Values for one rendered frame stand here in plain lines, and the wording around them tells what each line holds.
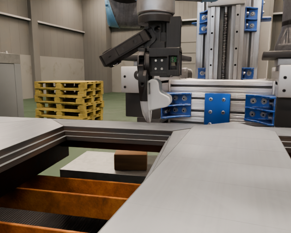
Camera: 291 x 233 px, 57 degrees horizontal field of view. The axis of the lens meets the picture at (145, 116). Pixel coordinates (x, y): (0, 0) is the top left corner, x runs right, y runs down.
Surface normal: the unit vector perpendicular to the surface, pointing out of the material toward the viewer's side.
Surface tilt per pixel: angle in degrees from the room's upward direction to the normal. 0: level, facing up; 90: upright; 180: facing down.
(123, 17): 128
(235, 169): 0
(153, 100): 93
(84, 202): 90
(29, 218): 0
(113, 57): 91
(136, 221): 0
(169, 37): 90
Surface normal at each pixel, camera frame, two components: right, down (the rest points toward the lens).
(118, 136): -0.21, 0.16
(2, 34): 0.93, 0.06
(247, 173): 0.00, -0.99
